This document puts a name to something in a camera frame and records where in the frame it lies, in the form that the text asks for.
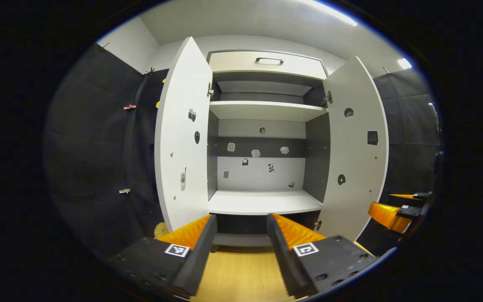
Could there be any white shoe cabinet door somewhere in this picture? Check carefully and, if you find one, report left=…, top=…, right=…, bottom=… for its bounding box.
left=154, top=36, right=214, bottom=232
left=316, top=56, right=390, bottom=242

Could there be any black backdrop cloth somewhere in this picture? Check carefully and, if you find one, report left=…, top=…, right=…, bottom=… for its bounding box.
left=42, top=42, right=443, bottom=256

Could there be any white cabinet shelf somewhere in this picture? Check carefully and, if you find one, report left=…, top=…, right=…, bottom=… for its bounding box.
left=207, top=190, right=324, bottom=216
left=209, top=101, right=329, bottom=122

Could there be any yellow plush toy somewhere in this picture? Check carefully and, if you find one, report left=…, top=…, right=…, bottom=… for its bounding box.
left=153, top=222, right=170, bottom=240

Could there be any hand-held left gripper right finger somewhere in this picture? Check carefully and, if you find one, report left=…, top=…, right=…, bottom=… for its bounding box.
left=267, top=213, right=379, bottom=299

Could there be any white double-door shoe cabinet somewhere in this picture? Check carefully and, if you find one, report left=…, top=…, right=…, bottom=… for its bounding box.
left=154, top=36, right=390, bottom=248

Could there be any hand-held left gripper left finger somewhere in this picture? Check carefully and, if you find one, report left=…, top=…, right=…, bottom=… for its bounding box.
left=107, top=214, right=218, bottom=299

